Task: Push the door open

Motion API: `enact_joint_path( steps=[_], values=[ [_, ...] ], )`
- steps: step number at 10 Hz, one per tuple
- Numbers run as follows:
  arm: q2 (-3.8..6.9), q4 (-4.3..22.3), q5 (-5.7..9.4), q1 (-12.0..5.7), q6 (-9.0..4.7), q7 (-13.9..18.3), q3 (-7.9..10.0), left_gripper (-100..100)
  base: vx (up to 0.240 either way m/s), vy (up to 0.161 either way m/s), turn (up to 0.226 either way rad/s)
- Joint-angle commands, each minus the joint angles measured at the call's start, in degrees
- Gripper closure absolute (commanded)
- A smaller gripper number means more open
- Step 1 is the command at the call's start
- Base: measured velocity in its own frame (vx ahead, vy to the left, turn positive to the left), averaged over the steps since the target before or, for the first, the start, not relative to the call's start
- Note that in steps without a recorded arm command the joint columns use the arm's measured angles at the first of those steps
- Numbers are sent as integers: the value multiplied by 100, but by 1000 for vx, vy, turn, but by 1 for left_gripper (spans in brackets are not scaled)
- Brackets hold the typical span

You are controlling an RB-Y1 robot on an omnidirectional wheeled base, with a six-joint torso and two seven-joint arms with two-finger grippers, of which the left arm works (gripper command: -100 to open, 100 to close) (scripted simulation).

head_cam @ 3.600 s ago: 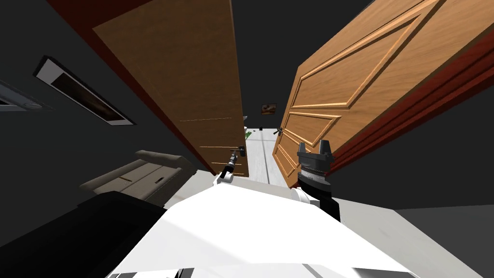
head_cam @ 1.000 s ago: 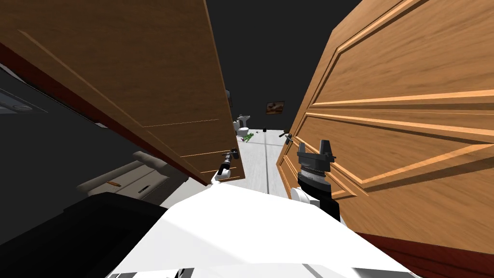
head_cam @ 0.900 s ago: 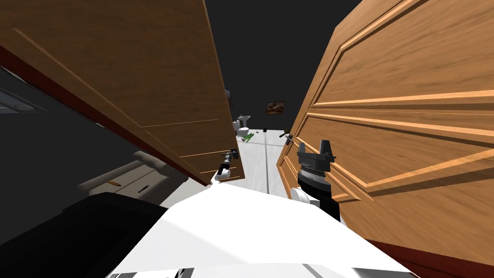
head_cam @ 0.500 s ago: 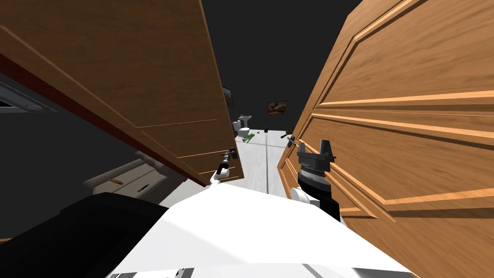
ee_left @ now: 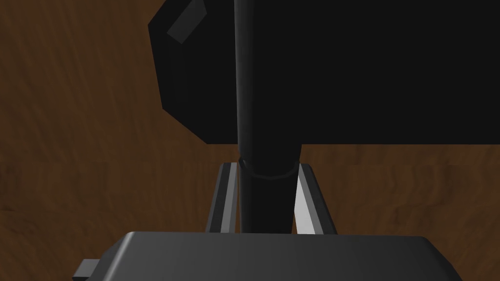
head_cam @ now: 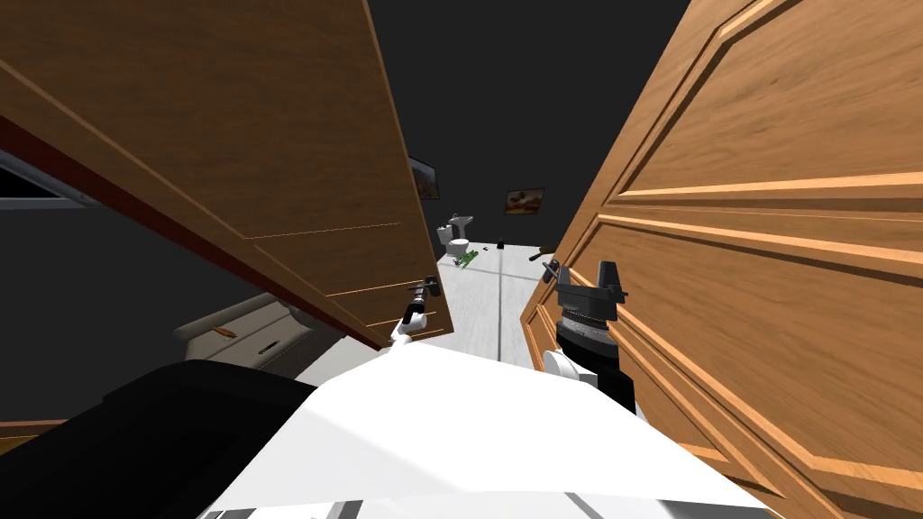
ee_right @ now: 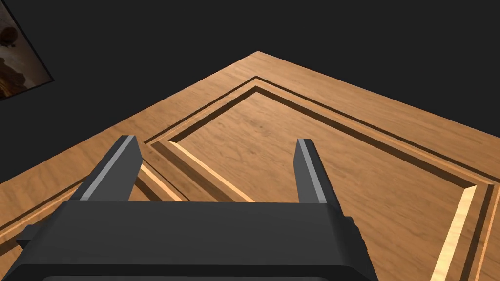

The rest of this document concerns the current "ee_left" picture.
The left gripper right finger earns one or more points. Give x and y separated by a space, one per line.
312 203

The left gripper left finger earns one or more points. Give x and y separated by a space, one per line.
224 199

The black frying pan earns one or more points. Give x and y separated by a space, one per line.
351 70

